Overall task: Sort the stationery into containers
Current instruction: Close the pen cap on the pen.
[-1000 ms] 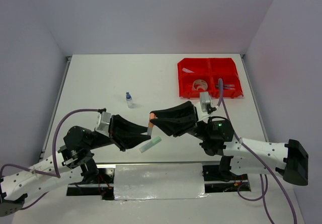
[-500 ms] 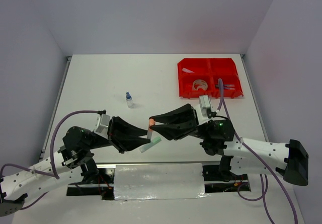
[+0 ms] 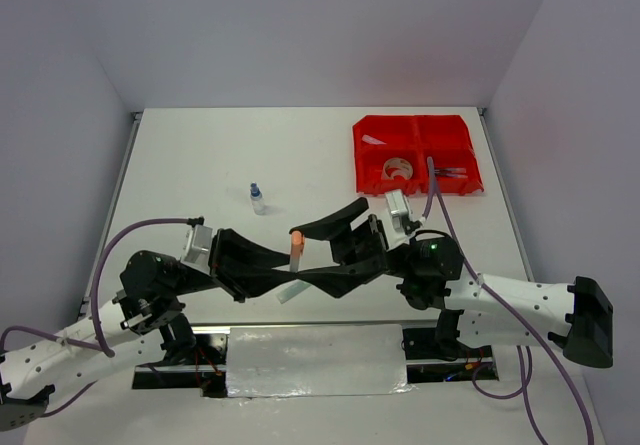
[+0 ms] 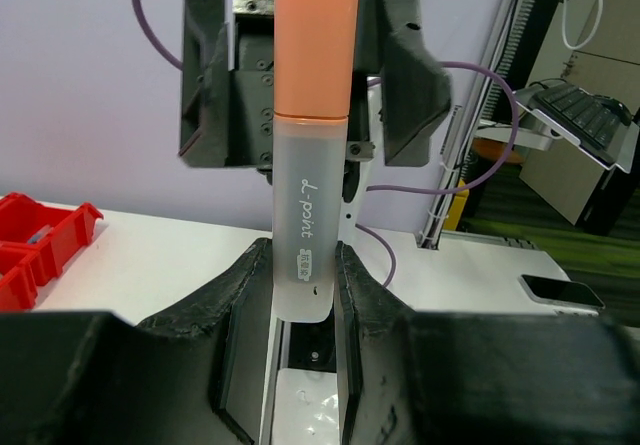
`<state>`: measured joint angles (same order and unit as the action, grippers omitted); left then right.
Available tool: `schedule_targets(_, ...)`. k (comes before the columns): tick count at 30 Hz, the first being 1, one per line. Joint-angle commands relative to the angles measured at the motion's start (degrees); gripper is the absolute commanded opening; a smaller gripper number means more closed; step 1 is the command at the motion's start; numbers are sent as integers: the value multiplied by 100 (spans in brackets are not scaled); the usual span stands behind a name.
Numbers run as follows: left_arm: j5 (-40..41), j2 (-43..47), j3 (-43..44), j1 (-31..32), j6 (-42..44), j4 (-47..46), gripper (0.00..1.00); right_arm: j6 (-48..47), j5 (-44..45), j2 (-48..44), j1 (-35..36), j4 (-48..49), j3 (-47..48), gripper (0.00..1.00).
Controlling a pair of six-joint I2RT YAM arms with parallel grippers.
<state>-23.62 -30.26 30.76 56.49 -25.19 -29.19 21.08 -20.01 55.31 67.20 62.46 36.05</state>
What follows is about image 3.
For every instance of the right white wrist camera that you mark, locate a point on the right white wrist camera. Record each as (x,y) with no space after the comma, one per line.
(403,225)

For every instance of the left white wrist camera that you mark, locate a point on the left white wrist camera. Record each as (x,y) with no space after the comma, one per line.
(197,249)

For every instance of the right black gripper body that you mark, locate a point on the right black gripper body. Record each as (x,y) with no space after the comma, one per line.
(367,237)

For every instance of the green highlighter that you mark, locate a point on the green highlighter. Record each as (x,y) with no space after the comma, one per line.
(292,291)

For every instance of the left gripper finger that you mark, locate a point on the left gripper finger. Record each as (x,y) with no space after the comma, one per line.
(254,284)
(254,257)

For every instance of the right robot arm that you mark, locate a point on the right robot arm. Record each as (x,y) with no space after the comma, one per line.
(475,309)

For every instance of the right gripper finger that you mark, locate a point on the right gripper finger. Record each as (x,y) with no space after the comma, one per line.
(338,281)
(331,226)

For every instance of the orange-tip grey highlighter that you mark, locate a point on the orange-tip grey highlighter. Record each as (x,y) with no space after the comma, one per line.
(295,262)

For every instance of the orange highlighter cap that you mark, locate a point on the orange highlighter cap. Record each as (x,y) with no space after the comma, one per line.
(297,238)

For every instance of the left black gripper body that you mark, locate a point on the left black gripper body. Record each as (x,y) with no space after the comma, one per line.
(219,269)

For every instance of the red compartment bin tray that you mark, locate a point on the red compartment bin tray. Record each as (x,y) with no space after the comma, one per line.
(443,138)

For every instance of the large silver tape roll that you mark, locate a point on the large silver tape roll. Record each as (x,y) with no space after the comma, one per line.
(397,168)

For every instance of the dark blue pen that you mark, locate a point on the dark blue pen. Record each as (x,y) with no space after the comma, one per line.
(451,176)

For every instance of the silver foil covered plate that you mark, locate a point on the silver foil covered plate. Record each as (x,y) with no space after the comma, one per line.
(314,361)

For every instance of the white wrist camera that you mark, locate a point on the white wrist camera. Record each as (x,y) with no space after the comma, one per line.
(403,225)
(197,249)

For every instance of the pink highlighter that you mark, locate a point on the pink highlighter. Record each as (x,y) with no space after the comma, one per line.
(372,140)

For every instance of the clear blue-cap spray bottle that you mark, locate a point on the clear blue-cap spray bottle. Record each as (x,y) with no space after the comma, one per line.
(257,199)

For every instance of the blue pen with label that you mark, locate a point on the blue pen with label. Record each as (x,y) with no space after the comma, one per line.
(451,170)

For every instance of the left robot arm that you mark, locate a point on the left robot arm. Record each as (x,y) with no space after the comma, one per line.
(143,324)

